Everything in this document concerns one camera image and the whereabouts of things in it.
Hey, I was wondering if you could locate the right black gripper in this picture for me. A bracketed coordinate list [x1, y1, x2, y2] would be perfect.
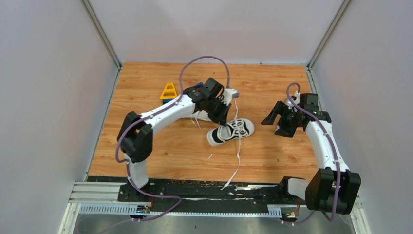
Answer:
[261, 101, 301, 138]

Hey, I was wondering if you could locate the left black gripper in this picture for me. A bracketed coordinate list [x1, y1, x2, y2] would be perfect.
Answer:
[205, 98, 232, 128]

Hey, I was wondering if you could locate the white shoelace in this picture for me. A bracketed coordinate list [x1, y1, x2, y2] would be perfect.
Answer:
[221, 100, 241, 190]

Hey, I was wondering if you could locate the black white sneaker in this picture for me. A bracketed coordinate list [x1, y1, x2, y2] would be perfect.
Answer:
[206, 118, 255, 146]

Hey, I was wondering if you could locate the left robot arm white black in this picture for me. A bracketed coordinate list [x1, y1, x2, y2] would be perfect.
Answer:
[115, 78, 239, 201]

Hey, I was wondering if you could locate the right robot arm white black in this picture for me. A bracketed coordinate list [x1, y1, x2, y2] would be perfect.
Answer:
[261, 93, 361, 215]

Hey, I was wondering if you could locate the white shoe upside down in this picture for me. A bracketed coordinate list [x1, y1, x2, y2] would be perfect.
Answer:
[182, 110, 212, 122]

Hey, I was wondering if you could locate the colourful toy block stack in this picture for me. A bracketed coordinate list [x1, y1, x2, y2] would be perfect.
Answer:
[193, 82, 203, 90]

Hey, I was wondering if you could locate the yellow triangle toy block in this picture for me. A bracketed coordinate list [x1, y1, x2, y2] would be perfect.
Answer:
[159, 82, 178, 104]

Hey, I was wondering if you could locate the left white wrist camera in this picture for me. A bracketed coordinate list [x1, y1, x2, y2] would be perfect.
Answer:
[222, 88, 240, 105]

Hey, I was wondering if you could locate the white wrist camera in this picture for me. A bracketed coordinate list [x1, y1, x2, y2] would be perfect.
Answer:
[222, 88, 240, 105]
[285, 91, 300, 109]

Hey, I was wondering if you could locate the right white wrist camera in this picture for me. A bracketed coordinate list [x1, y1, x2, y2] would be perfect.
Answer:
[285, 91, 300, 109]

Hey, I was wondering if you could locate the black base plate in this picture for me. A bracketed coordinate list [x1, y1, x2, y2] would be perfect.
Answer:
[86, 176, 306, 214]

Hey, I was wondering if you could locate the aluminium frame rail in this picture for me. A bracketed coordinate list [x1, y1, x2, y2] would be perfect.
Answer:
[68, 181, 130, 204]

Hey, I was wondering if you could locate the white slotted cable duct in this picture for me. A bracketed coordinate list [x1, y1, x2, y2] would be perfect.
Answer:
[79, 203, 282, 217]

